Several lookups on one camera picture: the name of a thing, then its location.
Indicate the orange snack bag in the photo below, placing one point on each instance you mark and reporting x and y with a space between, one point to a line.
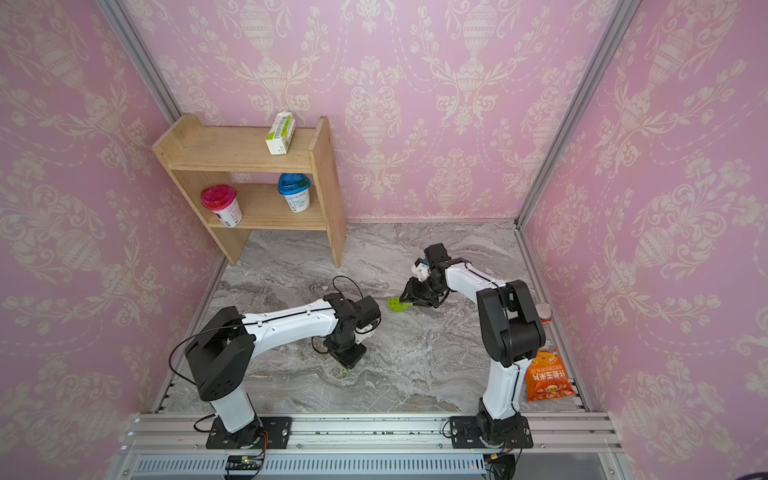
547 379

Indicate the blue lid cup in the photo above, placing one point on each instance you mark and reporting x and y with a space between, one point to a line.
295 190

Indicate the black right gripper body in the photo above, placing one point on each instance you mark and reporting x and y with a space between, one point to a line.
426 292

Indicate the small circuit board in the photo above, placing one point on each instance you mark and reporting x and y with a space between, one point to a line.
244 464

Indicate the wooden shelf unit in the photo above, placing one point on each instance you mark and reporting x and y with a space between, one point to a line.
197 156

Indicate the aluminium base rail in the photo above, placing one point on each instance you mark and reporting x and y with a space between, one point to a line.
566 445

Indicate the aluminium corner profile left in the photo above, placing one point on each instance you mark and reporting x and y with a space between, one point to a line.
119 19

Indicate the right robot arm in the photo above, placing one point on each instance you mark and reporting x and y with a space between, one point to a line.
511 333

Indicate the aluminium corner profile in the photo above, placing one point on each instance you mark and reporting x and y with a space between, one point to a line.
616 28
119 19

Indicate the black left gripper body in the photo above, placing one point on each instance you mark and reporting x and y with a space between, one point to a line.
349 350

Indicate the aluminium corner profile right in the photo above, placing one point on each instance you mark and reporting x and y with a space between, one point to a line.
616 28

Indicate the pink lid cup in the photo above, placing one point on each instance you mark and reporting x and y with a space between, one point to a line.
222 201

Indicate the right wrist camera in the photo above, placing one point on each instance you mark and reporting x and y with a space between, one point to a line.
420 270

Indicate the white green carton box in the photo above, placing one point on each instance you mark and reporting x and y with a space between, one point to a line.
281 133

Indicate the red cola can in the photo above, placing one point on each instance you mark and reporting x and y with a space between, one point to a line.
545 312

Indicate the green lego brick base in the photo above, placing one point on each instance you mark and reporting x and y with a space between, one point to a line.
398 306

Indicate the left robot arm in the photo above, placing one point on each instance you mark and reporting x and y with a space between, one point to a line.
220 354

